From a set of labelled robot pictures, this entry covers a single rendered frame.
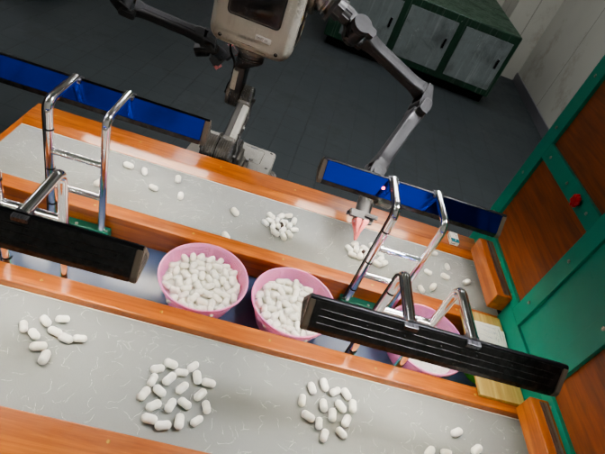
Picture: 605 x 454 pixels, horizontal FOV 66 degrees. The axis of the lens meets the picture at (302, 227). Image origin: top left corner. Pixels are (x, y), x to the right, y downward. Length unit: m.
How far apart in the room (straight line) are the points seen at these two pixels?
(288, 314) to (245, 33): 1.06
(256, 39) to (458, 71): 4.36
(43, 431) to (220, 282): 0.60
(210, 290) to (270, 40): 0.97
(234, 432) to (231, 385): 0.12
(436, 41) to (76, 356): 5.26
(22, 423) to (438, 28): 5.43
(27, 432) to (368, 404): 0.80
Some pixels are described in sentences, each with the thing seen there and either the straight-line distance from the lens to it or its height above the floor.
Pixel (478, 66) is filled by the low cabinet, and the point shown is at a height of 0.40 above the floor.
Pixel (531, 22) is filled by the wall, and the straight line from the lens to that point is 7.67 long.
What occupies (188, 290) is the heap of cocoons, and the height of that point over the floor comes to 0.74.
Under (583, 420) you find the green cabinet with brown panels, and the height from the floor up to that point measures 0.94.
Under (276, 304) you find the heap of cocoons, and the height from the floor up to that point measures 0.74.
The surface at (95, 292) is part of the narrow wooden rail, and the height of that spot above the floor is 0.76.
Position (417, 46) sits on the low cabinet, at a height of 0.35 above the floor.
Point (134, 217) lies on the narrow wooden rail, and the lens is 1.56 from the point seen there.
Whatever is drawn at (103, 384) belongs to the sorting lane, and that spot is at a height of 0.74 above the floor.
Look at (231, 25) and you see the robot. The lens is 1.92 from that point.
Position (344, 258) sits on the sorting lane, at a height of 0.74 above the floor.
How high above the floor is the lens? 1.82
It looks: 39 degrees down
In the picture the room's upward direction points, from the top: 23 degrees clockwise
